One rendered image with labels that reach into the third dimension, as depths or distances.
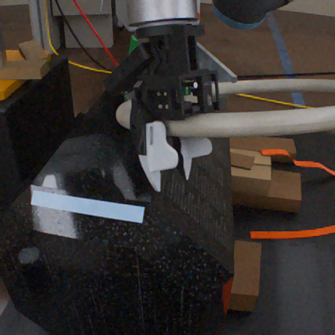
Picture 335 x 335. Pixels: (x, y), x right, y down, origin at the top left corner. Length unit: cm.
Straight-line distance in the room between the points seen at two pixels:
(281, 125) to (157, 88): 15
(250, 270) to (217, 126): 130
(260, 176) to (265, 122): 164
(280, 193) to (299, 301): 64
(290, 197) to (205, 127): 171
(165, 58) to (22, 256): 85
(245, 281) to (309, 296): 33
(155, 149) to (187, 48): 13
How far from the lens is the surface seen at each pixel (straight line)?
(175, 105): 50
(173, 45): 50
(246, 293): 168
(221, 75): 100
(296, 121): 50
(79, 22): 435
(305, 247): 208
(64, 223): 107
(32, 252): 119
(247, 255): 182
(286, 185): 226
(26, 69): 179
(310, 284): 193
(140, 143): 53
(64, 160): 119
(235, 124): 49
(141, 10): 50
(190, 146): 57
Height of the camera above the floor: 147
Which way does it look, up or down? 36 degrees down
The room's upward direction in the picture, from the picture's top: straight up
